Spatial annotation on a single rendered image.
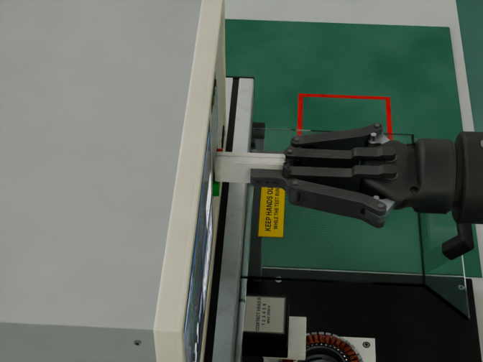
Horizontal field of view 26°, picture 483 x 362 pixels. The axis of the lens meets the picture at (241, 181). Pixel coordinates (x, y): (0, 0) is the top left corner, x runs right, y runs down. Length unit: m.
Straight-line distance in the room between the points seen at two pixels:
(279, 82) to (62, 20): 0.85
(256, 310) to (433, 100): 0.69
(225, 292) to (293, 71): 0.88
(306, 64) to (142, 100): 0.97
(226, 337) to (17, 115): 0.29
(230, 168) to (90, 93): 0.16
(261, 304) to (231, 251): 0.21
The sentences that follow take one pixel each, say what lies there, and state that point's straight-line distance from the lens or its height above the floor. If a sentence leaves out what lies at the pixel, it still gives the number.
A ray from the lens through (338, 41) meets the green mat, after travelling 1.97.
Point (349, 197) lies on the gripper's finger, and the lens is 1.01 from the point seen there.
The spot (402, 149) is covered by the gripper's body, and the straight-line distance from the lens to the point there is 1.07.
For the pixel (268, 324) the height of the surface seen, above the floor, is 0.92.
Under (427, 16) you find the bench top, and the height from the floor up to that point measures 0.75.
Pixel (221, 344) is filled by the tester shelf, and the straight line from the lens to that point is 1.03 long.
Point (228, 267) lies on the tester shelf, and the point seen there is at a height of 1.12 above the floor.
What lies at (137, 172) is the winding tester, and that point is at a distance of 0.90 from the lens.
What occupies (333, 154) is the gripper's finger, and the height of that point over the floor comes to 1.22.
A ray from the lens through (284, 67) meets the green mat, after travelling 1.90.
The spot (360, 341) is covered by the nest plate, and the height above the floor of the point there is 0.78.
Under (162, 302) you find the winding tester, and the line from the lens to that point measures 0.80.
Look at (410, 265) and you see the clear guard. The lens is 1.17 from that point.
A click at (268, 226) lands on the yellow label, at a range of 1.19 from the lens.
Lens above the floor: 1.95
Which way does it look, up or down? 45 degrees down
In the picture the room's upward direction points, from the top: straight up
